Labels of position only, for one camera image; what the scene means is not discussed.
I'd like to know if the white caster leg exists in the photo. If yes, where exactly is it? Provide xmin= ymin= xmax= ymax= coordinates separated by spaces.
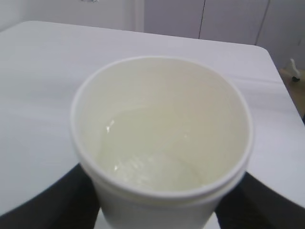
xmin=289 ymin=59 xmax=301 ymax=83

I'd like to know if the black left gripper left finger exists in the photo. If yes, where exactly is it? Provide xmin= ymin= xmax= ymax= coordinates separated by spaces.
xmin=0 ymin=165 xmax=100 ymax=229

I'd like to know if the white paper cup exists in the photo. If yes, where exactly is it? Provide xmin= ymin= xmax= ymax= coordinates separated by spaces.
xmin=70 ymin=56 xmax=254 ymax=199
xmin=93 ymin=173 xmax=244 ymax=229

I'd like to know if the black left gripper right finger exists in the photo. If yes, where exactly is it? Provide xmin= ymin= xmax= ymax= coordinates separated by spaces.
xmin=215 ymin=173 xmax=305 ymax=229

